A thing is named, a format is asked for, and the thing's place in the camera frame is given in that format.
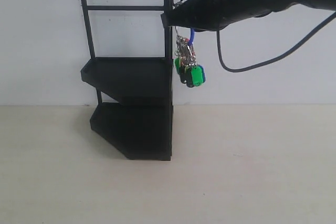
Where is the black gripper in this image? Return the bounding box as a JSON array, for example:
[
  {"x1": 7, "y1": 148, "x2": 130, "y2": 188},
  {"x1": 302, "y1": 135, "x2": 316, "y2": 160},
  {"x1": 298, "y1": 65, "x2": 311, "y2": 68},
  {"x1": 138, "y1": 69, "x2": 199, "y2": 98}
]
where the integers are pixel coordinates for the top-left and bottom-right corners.
[{"x1": 161, "y1": 0, "x2": 252, "y2": 31}]

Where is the colourful key tag bunch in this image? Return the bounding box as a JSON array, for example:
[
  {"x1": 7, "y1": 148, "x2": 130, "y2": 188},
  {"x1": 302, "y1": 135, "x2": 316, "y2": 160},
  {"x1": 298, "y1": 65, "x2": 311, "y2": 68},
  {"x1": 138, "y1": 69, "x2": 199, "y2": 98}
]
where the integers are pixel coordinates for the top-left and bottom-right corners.
[{"x1": 174, "y1": 26, "x2": 206, "y2": 88}]

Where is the black two-tier metal rack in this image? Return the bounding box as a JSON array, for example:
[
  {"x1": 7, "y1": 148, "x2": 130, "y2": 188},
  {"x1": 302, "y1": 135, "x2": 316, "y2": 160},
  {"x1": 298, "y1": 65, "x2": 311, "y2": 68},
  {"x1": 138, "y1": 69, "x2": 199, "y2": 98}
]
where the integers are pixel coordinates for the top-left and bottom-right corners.
[{"x1": 80, "y1": 0, "x2": 174, "y2": 161}]

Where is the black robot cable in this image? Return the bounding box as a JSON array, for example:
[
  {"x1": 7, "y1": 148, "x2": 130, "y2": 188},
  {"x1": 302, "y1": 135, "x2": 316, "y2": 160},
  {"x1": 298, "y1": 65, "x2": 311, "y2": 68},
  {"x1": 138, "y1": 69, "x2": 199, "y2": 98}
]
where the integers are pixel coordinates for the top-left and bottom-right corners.
[{"x1": 216, "y1": 11, "x2": 336, "y2": 73}]

